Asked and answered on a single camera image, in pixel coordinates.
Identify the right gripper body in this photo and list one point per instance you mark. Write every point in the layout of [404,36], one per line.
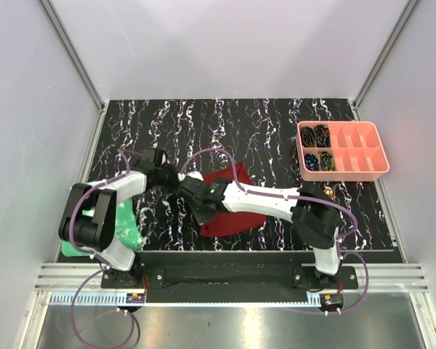
[200,215]

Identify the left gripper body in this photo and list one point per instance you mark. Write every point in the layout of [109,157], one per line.
[168,177]

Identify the red cloth napkin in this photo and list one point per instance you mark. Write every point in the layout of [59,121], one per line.
[229,224]

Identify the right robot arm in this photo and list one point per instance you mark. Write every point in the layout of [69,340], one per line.
[308,208]

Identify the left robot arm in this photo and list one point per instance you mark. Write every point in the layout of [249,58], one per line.
[88,221]

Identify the green white cloth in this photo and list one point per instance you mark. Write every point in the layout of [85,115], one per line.
[126,231]

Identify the gold spoon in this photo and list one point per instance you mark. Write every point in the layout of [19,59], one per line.
[331,192]

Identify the pink compartment tray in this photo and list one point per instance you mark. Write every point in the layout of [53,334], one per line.
[340,151]

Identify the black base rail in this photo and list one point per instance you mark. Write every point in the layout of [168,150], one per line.
[228,278]

